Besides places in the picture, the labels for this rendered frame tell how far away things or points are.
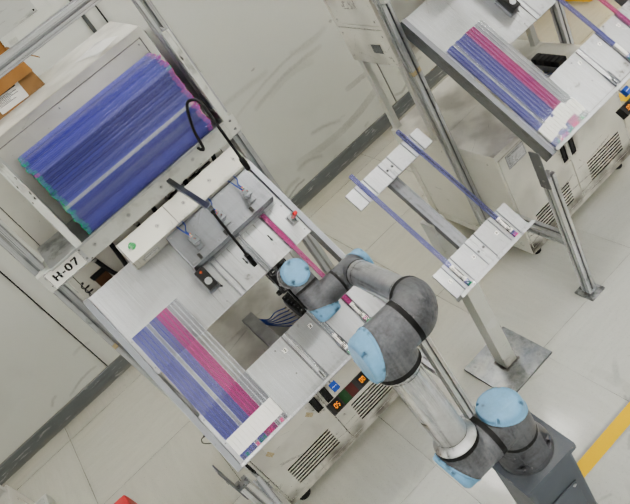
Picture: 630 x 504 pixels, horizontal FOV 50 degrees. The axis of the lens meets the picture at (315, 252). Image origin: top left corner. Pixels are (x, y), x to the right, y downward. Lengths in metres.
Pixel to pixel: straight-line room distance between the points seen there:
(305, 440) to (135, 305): 0.87
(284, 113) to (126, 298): 2.08
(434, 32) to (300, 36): 1.57
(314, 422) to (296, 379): 0.53
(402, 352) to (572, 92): 1.39
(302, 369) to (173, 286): 0.49
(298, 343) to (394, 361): 0.70
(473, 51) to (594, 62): 0.43
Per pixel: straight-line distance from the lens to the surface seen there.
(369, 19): 2.70
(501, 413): 1.73
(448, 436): 1.66
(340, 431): 2.71
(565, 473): 1.98
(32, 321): 3.84
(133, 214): 2.15
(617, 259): 3.02
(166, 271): 2.20
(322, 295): 1.81
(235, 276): 2.16
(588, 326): 2.82
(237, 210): 2.16
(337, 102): 4.19
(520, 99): 2.49
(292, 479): 2.71
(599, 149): 3.19
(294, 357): 2.11
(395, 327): 1.45
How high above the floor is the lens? 2.19
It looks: 35 degrees down
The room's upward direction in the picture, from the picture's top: 35 degrees counter-clockwise
